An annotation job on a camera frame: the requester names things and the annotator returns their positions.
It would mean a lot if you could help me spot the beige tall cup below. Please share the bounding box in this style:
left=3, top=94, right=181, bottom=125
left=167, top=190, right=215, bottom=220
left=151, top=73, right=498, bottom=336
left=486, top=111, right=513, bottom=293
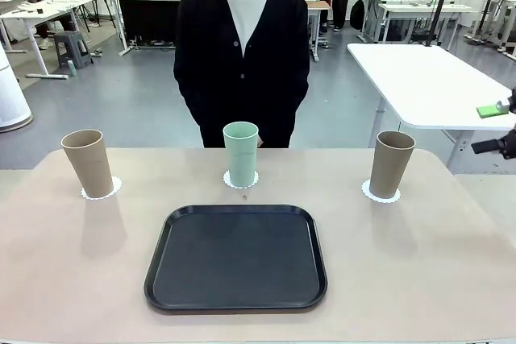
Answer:
left=375, top=131, right=417, bottom=199
left=60, top=129, right=114, bottom=199

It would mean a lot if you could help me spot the white scalloped paper coaster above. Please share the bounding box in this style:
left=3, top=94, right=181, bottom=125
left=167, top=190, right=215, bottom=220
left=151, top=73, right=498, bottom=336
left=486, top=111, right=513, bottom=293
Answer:
left=223, top=170, right=260, bottom=190
left=80, top=176, right=123, bottom=201
left=361, top=178, right=402, bottom=204

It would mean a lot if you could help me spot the mint green tall cup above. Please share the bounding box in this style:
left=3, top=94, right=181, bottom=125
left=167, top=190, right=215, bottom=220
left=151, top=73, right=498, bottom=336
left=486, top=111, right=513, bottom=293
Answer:
left=223, top=121, right=260, bottom=186

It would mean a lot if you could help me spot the person's right forearm black sleeve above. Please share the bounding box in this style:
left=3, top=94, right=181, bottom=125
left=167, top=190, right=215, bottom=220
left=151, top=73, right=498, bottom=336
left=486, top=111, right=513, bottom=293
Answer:
left=173, top=77, right=227, bottom=144

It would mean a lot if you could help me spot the person's left forearm black sleeve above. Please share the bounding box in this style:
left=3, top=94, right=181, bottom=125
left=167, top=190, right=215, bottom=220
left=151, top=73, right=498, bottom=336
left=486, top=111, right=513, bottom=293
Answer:
left=257, top=77, right=310, bottom=144

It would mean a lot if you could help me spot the white desk with robot gear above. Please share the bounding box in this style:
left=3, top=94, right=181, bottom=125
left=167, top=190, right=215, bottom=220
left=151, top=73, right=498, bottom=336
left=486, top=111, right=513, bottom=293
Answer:
left=467, top=0, right=516, bottom=54

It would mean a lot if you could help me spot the black tripod stand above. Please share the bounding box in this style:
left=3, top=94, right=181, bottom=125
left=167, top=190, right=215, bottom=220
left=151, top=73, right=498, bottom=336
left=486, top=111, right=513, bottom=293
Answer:
left=410, top=0, right=460, bottom=48

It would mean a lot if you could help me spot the long white lab desk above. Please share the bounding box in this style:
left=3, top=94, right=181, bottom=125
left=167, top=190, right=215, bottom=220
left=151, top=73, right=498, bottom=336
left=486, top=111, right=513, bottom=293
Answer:
left=360, top=0, right=479, bottom=45

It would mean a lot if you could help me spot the black backpack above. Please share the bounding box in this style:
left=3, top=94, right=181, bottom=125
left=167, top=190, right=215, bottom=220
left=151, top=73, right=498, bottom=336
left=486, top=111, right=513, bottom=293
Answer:
left=349, top=0, right=366, bottom=31

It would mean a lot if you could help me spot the wood top desk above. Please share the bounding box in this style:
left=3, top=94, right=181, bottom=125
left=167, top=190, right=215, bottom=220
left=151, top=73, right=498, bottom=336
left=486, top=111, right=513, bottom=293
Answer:
left=306, top=0, right=332, bottom=64

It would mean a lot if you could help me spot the black plastic tray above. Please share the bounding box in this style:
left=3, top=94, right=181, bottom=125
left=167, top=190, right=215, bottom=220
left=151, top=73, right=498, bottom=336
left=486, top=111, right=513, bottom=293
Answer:
left=144, top=204, right=328, bottom=316

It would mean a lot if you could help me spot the person in black cardigan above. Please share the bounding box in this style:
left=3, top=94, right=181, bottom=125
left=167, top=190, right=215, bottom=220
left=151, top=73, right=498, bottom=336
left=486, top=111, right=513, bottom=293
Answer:
left=173, top=0, right=310, bottom=149

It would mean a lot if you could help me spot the table with black skirt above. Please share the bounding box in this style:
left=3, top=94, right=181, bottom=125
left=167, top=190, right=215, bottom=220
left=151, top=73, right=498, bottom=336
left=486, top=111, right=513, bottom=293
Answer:
left=100, top=0, right=194, bottom=57

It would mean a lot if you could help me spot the grey plastic stool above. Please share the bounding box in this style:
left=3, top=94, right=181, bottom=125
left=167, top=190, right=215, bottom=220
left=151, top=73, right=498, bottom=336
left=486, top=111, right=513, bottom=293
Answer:
left=53, top=31, right=94, bottom=70

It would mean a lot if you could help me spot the white desk with white legs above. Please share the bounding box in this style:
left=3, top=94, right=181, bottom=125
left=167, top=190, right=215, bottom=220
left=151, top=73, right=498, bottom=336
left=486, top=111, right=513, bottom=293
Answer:
left=0, top=0, right=94, bottom=80

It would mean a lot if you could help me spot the white cylindrical air purifier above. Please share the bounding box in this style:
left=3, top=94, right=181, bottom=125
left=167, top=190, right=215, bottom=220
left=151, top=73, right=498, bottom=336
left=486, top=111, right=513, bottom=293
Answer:
left=0, top=44, right=33, bottom=134

